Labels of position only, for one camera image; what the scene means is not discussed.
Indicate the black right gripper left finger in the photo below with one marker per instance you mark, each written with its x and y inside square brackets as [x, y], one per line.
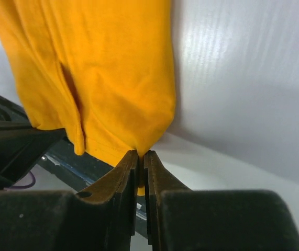
[100, 217]

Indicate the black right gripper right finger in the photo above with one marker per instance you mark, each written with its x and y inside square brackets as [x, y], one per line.
[179, 218]

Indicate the yellow t shirt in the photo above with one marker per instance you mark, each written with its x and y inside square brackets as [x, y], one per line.
[101, 70]

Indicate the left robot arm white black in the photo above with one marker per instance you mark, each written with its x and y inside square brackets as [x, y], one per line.
[21, 145]

